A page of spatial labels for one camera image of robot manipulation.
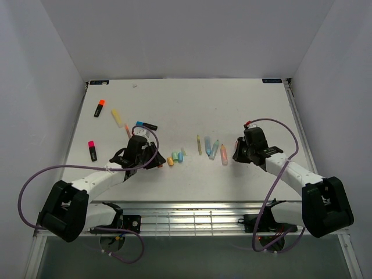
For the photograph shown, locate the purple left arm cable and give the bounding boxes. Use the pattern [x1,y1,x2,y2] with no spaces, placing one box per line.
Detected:
[17,125,160,264]

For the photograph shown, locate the blue label sticker right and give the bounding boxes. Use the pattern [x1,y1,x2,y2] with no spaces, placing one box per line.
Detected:
[262,78,282,84]

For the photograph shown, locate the blue label sticker left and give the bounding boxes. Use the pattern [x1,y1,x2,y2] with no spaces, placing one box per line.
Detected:
[89,80,109,85]

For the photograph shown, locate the black blue-capped highlighter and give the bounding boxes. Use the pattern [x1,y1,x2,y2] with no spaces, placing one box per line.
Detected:
[136,121,158,131]

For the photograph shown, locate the thin orange pen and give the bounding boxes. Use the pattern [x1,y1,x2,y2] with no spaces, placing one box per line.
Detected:
[124,123,132,139]

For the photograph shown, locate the pastel orange highlighter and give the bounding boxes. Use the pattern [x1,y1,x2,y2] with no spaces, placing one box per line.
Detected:
[220,144,228,166]

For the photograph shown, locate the orange-capped clear highlighter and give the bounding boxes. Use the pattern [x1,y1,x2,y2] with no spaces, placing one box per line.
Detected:
[232,141,238,154]

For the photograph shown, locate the pale yellow highlighter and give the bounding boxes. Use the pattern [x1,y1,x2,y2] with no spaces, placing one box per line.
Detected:
[111,109,123,128]

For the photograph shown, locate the aluminium table rail frame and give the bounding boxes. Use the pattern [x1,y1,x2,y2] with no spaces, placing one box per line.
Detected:
[33,200,349,238]

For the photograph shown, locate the pastel green cap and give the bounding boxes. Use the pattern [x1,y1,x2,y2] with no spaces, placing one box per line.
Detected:
[172,152,179,162]

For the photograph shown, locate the pastel blue cap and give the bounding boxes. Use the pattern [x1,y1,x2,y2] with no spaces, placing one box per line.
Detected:
[177,152,184,163]

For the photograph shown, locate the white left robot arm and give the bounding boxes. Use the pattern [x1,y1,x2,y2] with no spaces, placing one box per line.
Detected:
[37,135,166,242]

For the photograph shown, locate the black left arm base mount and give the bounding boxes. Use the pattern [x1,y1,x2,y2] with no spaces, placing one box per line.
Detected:
[89,214,142,234]

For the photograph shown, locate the pastel blue highlighter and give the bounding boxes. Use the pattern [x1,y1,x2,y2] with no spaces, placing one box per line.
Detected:
[204,136,212,156]

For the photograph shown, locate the pastel orange cap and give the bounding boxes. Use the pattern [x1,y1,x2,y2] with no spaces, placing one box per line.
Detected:
[167,157,174,167]

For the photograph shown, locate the black pink-capped highlighter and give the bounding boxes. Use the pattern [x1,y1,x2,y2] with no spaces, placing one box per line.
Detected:
[88,141,97,162]

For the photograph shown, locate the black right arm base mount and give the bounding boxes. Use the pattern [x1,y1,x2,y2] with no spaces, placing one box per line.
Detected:
[237,202,298,234]

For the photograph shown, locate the black orange-capped highlighter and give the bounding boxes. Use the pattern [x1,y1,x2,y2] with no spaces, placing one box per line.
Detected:
[94,99,105,117]

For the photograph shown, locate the blue label sticker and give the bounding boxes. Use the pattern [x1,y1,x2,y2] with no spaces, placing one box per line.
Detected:
[262,78,282,84]
[89,80,109,85]

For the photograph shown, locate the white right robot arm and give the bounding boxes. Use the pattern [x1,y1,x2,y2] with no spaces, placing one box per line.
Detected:
[232,126,354,238]

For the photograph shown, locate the pastel green highlighter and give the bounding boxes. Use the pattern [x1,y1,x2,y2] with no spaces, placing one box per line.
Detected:
[209,139,219,160]

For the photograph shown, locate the thin yellow highlighter pen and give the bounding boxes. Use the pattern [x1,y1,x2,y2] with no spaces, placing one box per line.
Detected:
[196,135,202,156]

